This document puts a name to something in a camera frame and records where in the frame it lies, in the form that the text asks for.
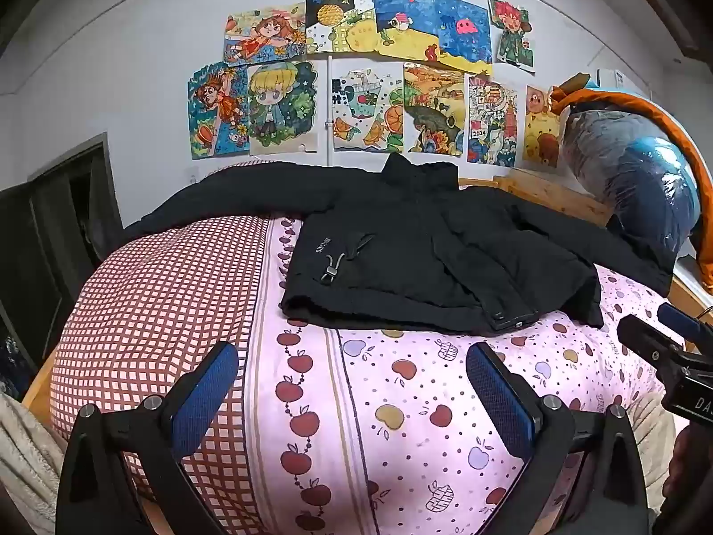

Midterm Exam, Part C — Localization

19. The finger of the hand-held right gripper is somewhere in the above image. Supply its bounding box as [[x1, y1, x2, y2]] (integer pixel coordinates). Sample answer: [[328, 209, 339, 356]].
[[616, 314, 684, 372], [656, 303, 713, 346]]

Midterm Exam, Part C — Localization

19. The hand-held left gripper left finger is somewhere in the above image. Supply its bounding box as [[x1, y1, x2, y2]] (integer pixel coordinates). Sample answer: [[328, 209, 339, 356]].
[[57, 342, 240, 535]]

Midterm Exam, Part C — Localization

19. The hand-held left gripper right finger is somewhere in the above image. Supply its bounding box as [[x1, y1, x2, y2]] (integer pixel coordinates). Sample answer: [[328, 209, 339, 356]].
[[465, 342, 650, 535]]

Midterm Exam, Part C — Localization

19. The black padded jacket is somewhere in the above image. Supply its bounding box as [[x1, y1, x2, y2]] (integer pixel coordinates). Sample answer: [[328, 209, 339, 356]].
[[123, 153, 677, 338]]

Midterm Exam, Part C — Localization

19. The pink apple print bed sheet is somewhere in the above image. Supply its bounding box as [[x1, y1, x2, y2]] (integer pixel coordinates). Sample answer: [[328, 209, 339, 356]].
[[49, 159, 692, 535]]

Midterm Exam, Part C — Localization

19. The plastic wrapped blue quilt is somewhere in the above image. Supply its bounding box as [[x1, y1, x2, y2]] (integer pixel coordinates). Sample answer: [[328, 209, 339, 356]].
[[561, 106, 704, 262]]

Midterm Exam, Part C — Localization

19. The orange cloth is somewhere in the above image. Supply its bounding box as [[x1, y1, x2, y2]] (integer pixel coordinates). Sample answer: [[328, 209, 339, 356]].
[[549, 72, 713, 293]]

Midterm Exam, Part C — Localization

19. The beige fluffy blanket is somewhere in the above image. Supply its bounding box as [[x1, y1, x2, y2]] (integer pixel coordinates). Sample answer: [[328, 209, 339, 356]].
[[0, 390, 69, 535]]

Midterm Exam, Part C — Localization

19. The dark door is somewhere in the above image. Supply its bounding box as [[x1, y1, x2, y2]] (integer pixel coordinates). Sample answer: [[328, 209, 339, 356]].
[[0, 132, 127, 398]]

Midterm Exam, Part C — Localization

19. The yellow bear drawing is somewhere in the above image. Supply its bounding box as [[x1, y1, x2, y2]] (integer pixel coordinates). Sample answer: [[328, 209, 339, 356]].
[[522, 86, 565, 169]]

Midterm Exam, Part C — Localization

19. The white air conditioner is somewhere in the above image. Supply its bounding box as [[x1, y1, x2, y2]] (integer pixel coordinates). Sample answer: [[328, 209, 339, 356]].
[[596, 67, 650, 97]]

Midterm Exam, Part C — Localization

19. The colourful city drawing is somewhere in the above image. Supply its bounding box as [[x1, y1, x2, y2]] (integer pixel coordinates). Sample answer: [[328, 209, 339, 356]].
[[466, 76, 519, 167]]

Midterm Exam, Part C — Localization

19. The orange dress girl blue drawing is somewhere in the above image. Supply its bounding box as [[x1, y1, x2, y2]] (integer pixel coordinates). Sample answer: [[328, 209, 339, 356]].
[[187, 63, 250, 160]]

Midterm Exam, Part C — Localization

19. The orange fields landscape drawing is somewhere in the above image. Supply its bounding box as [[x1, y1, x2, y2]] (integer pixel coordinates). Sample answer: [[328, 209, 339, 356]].
[[402, 63, 467, 157]]

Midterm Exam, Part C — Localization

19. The juice cup orange slices drawing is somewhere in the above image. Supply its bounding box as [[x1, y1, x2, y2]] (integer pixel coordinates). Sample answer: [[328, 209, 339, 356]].
[[331, 63, 405, 153]]

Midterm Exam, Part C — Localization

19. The red haired figure drawing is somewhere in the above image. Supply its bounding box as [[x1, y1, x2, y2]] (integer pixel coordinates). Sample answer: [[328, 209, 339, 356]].
[[487, 0, 537, 74]]

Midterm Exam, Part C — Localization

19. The lying girl flower drawing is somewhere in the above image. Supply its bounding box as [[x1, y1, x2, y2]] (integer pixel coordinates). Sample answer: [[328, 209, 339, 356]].
[[223, 4, 307, 66]]

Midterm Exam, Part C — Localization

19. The blue sea beach drawing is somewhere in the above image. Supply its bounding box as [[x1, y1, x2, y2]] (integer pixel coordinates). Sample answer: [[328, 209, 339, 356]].
[[371, 0, 495, 77]]

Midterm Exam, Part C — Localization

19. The yellow pineapple drawing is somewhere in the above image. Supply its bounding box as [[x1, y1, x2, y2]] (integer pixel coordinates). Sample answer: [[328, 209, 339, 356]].
[[304, 0, 377, 57]]

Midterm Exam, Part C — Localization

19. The wooden bed frame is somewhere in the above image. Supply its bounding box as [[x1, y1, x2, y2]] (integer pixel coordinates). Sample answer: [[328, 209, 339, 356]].
[[458, 169, 713, 346]]

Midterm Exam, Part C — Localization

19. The white wall pipe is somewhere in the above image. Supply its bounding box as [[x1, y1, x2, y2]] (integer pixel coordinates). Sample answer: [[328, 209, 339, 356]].
[[324, 0, 336, 151]]

